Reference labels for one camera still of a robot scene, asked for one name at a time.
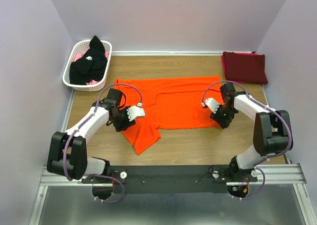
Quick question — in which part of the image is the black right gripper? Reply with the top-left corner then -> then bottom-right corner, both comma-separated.
210,104 -> 236,129

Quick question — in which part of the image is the orange t shirt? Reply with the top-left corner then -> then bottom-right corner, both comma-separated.
114,76 -> 220,155

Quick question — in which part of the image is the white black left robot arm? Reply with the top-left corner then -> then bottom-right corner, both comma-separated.
47,89 -> 136,183

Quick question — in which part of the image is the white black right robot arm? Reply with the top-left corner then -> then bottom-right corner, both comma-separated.
202,81 -> 293,182

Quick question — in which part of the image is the folded maroon t shirt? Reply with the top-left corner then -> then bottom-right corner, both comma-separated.
223,52 -> 268,84

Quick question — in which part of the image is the black t shirt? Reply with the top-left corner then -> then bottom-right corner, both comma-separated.
69,36 -> 107,85

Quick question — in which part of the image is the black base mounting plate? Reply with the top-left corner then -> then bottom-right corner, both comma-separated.
82,165 -> 258,199

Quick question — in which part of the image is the white plastic laundry basket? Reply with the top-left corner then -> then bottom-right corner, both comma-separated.
62,36 -> 112,92

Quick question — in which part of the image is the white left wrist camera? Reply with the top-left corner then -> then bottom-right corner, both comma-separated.
127,106 -> 146,121

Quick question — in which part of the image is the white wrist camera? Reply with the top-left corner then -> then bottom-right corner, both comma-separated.
202,98 -> 220,113
127,106 -> 146,121

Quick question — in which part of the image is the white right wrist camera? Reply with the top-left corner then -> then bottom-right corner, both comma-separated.
202,98 -> 220,113

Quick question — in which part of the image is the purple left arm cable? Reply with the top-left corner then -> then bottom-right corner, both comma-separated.
61,83 -> 144,204

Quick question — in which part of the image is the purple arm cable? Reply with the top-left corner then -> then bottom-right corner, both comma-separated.
201,80 -> 294,201
61,83 -> 144,204

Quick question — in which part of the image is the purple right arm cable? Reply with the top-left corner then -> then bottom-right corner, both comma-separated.
201,80 -> 294,201

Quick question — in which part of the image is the aluminium extrusion rail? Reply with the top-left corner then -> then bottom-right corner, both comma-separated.
40,164 -> 307,186

